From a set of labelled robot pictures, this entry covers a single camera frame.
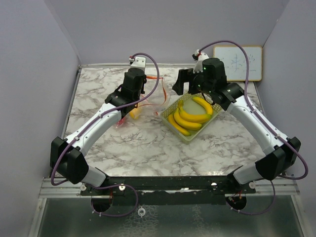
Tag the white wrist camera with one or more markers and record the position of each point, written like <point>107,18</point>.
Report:
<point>138,62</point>
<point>199,57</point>

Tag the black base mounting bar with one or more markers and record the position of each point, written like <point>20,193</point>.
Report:
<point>167,190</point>

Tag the red toy apple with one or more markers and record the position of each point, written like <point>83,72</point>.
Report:
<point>121,122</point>

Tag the yellow toy banana bunch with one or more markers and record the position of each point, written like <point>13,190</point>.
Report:
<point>183,122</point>

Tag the pale green perforated basket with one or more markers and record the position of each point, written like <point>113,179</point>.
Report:
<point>191,108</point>

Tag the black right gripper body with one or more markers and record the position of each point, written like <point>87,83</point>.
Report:
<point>198,84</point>

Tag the clear orange-zip bag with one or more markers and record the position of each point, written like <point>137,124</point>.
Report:
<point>159,100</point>
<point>127,117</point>

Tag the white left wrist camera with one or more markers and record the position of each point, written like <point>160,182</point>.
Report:
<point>138,62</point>

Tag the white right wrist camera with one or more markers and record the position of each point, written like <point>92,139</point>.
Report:
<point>199,57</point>

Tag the small whiteboard with wooden frame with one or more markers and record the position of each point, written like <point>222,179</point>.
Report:
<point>235,62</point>

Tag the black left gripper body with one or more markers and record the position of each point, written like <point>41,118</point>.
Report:
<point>137,97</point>

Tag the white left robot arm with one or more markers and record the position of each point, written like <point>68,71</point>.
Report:
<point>67,156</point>

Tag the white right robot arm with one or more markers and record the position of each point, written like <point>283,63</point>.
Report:
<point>280,150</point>

